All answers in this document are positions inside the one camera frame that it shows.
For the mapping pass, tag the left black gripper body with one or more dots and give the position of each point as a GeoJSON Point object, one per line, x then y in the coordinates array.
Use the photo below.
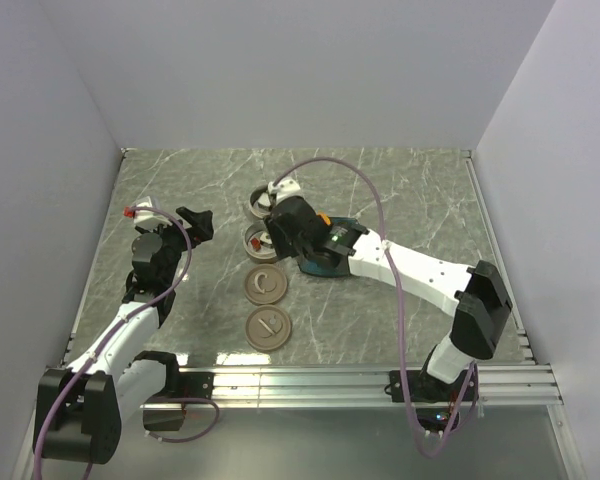
{"type": "Point", "coordinates": [175, 243]}

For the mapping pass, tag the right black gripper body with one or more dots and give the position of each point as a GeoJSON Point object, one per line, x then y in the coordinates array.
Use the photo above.
{"type": "Point", "coordinates": [285, 245]}

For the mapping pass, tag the white tofu cube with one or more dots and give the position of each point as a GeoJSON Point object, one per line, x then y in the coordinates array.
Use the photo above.
{"type": "Point", "coordinates": [265, 239]}

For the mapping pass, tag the white rice block seaweed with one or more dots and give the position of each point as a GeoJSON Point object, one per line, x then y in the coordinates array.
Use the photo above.
{"type": "Point", "coordinates": [263, 202]}

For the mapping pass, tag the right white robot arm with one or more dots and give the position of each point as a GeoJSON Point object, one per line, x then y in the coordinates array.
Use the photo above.
{"type": "Point", "coordinates": [475, 297]}

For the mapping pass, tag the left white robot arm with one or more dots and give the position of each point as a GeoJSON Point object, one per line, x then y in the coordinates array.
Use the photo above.
{"type": "Point", "coordinates": [81, 407]}

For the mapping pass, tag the orange half fruit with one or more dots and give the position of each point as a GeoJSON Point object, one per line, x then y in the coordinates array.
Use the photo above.
{"type": "Point", "coordinates": [325, 219]}

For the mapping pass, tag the teal square plate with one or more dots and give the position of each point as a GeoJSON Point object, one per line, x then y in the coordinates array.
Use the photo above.
{"type": "Point", "coordinates": [329, 256]}

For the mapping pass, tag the near metal round container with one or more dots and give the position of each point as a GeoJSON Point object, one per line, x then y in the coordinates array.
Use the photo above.
{"type": "Point", "coordinates": [264, 255]}

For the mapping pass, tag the metal round container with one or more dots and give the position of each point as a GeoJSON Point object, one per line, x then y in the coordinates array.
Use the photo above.
{"type": "Point", "coordinates": [264, 255]}
{"type": "Point", "coordinates": [253, 211]}

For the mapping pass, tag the far metal round container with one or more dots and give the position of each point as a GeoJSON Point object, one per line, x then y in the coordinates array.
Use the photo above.
{"type": "Point", "coordinates": [253, 211]}

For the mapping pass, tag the brown lid with curl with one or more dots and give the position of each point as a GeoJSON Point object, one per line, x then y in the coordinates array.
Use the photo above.
{"type": "Point", "coordinates": [265, 284]}

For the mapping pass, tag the brown lid with bar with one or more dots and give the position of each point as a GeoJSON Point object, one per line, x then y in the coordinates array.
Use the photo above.
{"type": "Point", "coordinates": [268, 328]}

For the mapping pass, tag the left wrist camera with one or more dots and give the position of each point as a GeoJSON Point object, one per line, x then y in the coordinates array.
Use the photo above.
{"type": "Point", "coordinates": [143, 214]}

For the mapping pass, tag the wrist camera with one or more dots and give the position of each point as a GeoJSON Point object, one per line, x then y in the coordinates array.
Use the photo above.
{"type": "Point", "coordinates": [286, 188]}
{"type": "Point", "coordinates": [143, 214]}

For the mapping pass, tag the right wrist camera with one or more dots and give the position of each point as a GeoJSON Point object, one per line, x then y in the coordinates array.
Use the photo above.
{"type": "Point", "coordinates": [286, 188]}

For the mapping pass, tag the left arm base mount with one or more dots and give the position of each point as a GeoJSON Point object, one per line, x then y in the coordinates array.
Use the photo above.
{"type": "Point", "coordinates": [167, 409]}

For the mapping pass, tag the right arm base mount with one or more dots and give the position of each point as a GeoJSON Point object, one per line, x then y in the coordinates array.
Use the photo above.
{"type": "Point", "coordinates": [423, 388]}

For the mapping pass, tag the aluminium front rail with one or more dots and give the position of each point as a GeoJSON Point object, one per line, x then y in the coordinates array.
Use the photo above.
{"type": "Point", "coordinates": [316, 387]}

